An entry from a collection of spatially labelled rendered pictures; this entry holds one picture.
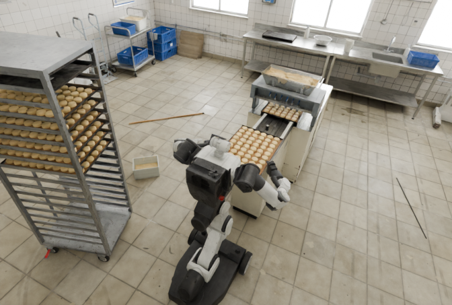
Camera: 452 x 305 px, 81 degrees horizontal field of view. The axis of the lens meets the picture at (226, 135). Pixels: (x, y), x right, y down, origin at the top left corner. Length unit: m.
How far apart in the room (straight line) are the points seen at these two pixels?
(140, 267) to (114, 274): 0.22
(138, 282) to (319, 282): 1.58
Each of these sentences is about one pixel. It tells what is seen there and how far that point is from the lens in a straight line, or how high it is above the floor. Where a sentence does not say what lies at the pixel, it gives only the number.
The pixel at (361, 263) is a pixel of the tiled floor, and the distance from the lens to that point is 3.09.
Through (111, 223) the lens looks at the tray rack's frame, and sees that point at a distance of 2.89.
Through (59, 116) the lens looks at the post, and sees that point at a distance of 1.73.
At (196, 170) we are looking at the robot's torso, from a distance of 1.53.
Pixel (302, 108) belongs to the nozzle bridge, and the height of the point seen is 1.05.
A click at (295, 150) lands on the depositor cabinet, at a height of 0.55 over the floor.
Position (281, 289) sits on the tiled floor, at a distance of 2.69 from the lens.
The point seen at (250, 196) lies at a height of 0.34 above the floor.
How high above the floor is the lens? 2.40
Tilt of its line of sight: 36 degrees down
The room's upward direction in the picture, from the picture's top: 4 degrees clockwise
